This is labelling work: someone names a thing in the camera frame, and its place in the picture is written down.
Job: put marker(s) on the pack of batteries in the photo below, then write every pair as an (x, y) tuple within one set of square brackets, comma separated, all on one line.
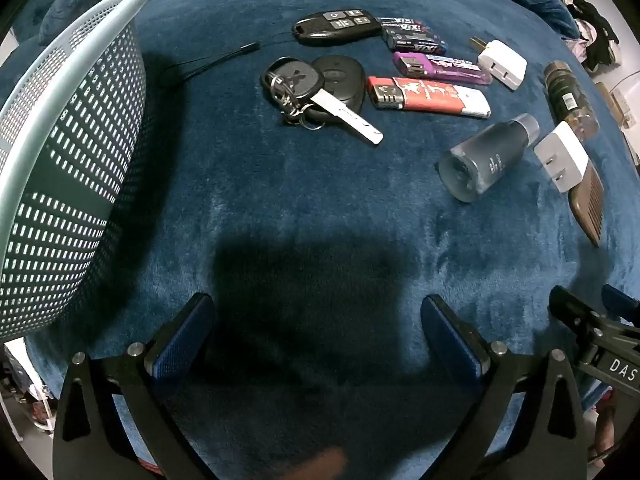
[(412, 35)]

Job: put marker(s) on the blue plush blanket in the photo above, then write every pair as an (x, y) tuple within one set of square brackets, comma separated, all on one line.
[(300, 200)]

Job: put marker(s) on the black oval key fob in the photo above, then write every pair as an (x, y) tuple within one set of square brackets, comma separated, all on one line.
[(342, 77)]

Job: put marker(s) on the white charger plug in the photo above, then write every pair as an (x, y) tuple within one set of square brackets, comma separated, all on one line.
[(562, 155), (502, 65)]

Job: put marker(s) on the light blue perforated plastic basket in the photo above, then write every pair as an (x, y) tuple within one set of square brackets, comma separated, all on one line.
[(65, 160)]

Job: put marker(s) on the frosted grey bottle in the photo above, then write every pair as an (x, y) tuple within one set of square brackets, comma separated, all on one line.
[(487, 157)]

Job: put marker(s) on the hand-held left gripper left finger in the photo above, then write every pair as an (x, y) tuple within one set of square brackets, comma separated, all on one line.
[(182, 340)]

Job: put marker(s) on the brown spice bottle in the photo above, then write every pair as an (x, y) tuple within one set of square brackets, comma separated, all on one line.
[(570, 97)]

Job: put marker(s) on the brown wooden comb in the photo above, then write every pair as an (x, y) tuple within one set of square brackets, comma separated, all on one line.
[(590, 205)]

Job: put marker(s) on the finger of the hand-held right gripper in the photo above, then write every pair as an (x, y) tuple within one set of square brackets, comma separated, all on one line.
[(622, 300), (570, 305)]

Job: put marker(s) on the person's right forearm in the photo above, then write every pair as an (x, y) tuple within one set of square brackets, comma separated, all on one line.
[(604, 430)]

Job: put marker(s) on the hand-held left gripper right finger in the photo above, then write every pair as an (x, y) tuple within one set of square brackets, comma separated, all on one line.
[(450, 345)]

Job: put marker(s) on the dark blue blanket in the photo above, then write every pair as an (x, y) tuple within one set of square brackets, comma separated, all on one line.
[(85, 0)]

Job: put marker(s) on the cardboard box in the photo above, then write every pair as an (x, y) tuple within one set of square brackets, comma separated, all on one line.
[(617, 102)]

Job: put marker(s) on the pile of dark clothes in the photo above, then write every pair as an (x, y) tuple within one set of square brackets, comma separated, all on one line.
[(592, 25)]

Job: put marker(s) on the red and white lighter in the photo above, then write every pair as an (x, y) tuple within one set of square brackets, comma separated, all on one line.
[(430, 97)]

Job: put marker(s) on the car key with rings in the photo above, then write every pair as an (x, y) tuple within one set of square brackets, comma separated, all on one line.
[(290, 77)]

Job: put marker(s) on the purple translucent lighter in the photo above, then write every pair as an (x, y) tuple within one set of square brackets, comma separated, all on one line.
[(440, 67)]

